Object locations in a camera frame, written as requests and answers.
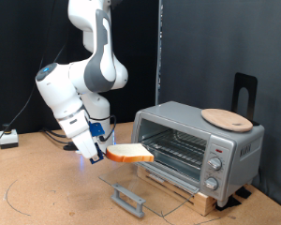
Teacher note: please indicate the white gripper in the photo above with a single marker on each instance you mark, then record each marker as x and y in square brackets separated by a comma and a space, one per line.
[81, 137]

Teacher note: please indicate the white bread slice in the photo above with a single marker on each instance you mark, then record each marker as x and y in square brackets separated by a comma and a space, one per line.
[128, 153]

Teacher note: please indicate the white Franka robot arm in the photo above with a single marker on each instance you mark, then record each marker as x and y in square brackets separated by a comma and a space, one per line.
[65, 87]

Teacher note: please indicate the silver oven knob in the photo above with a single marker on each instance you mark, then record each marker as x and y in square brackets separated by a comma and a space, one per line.
[211, 183]
[215, 163]

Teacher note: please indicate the silver toaster oven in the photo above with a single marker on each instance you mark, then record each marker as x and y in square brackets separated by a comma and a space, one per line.
[237, 156]

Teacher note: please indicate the emergency stop button box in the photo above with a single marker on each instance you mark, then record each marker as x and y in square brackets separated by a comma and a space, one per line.
[8, 137]

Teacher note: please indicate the wooden slatted crate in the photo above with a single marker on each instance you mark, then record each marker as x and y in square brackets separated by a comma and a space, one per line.
[203, 203]

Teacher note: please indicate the vertical metal pole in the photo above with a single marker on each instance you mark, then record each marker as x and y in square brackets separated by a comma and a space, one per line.
[159, 47]

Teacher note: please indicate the round wooden cutting board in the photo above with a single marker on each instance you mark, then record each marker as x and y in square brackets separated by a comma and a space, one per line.
[228, 120]

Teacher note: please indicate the black foam pad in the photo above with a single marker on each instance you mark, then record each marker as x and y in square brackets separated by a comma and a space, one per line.
[228, 203]
[244, 192]

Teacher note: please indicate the black metal bookend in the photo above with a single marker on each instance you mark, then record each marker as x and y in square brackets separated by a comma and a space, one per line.
[245, 81]

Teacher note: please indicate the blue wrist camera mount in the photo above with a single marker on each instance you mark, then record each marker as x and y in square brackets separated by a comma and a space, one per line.
[96, 129]

